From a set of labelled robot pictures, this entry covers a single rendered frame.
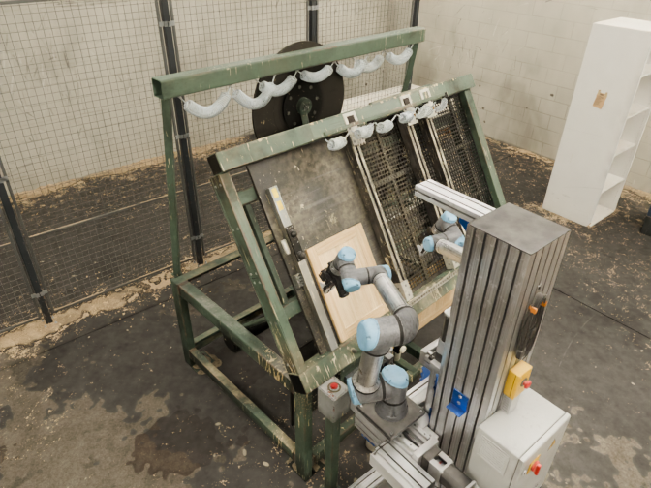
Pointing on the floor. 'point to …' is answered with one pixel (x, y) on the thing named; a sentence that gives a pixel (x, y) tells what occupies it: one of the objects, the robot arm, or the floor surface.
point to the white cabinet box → (603, 122)
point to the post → (331, 453)
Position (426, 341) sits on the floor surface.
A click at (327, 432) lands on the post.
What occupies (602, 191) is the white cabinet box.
